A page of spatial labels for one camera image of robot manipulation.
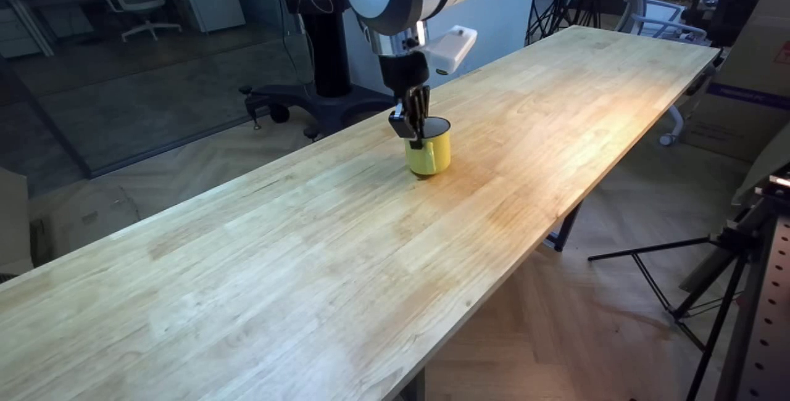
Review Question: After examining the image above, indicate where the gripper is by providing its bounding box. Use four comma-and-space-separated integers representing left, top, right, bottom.
378, 52, 431, 149

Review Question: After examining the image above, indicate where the yellow mug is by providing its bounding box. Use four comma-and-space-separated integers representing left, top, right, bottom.
404, 116, 452, 176

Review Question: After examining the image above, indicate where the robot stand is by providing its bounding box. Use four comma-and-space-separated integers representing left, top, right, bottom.
239, 0, 396, 142

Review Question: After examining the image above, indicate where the group of black tripods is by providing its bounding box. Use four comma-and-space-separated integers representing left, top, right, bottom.
525, 0, 625, 46

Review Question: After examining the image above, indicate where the white grey office chair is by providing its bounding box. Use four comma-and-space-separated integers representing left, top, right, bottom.
616, 0, 712, 147

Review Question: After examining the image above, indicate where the large cardboard box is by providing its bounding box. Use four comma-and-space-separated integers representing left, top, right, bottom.
679, 0, 790, 164

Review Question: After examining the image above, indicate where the black tripod stand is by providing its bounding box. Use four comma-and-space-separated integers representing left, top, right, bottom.
587, 174, 790, 401

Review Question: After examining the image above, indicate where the perforated metal post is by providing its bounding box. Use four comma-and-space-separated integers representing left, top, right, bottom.
716, 202, 790, 401

